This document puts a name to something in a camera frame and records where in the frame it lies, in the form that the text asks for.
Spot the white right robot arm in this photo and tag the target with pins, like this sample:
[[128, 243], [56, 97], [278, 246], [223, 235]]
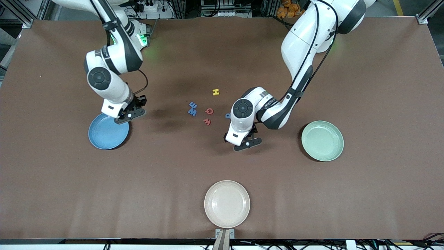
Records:
[[114, 59]]

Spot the red uppercase letter Q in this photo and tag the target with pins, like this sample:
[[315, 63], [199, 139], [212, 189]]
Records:
[[206, 111]]

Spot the aluminium profile bar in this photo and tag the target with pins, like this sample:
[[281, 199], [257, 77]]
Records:
[[222, 243]]

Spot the beige plate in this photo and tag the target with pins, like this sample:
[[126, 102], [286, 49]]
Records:
[[227, 204]]

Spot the orange object pile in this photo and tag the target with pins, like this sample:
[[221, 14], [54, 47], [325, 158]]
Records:
[[288, 8]]

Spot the blue lowercase letter m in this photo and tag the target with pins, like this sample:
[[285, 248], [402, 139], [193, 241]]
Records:
[[193, 105]]

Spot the red lowercase letter w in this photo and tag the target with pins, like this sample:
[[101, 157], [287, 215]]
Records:
[[207, 122]]

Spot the green plate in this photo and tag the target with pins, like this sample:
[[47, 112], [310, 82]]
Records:
[[322, 140]]

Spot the blue uppercase letter W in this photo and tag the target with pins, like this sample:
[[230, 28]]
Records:
[[192, 112]]

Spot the aluminium frame post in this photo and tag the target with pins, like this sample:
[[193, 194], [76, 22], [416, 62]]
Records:
[[428, 12], [24, 17]]

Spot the blue plate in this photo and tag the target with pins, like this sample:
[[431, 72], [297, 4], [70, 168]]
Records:
[[104, 135]]

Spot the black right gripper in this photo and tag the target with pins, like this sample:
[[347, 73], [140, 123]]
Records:
[[139, 102]]

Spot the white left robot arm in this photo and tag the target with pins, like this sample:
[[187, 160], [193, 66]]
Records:
[[301, 41]]

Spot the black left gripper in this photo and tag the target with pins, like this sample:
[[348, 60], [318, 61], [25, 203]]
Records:
[[253, 131]]

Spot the white power strip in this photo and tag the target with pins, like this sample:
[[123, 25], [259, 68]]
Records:
[[154, 7]]

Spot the grey metal bracket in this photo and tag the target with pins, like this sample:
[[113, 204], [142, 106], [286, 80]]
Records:
[[218, 233]]

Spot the yellow uppercase letter H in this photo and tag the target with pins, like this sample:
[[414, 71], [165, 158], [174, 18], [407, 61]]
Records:
[[215, 92]]

